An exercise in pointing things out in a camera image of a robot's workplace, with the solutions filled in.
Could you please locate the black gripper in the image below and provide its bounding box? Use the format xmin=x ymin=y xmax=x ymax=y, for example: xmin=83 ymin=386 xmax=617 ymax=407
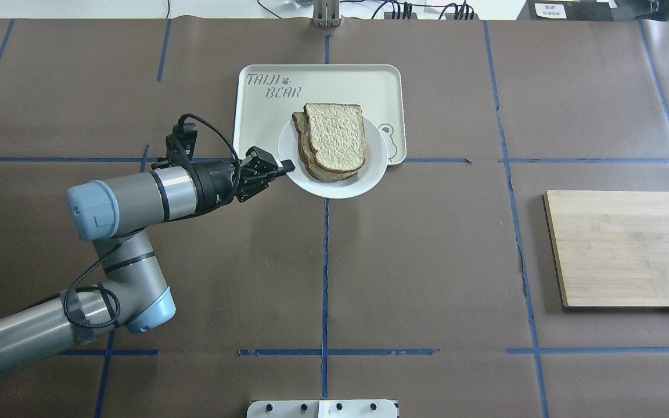
xmin=191 ymin=146 xmax=296 ymax=216

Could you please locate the cream bear serving tray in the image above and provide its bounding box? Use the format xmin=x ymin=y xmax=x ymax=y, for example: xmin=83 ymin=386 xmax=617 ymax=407
xmin=233 ymin=64 xmax=407 ymax=165

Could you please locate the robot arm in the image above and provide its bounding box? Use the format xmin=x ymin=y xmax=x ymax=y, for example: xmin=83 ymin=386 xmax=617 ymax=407
xmin=0 ymin=145 xmax=295 ymax=377

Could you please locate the bread slice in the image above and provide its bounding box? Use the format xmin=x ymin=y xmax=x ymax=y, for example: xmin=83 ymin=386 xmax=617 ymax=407
xmin=304 ymin=103 xmax=367 ymax=174
xmin=292 ymin=111 xmax=358 ymax=183

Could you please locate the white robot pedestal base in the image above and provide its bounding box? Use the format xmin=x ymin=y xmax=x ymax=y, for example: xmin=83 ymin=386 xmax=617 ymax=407
xmin=246 ymin=399 xmax=400 ymax=417

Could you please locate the white round plate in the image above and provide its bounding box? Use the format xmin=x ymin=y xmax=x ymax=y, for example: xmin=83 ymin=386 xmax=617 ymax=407
xmin=277 ymin=117 xmax=388 ymax=199

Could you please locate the wooden cutting board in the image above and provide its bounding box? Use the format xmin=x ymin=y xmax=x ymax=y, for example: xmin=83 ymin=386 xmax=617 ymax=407
xmin=542 ymin=190 xmax=669 ymax=308

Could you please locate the black power box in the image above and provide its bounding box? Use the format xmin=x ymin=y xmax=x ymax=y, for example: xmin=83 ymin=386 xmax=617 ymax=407
xmin=516 ymin=1 xmax=615 ymax=21

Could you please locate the aluminium frame post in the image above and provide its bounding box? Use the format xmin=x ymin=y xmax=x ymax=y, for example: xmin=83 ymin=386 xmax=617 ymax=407
xmin=312 ymin=0 xmax=342 ymax=27

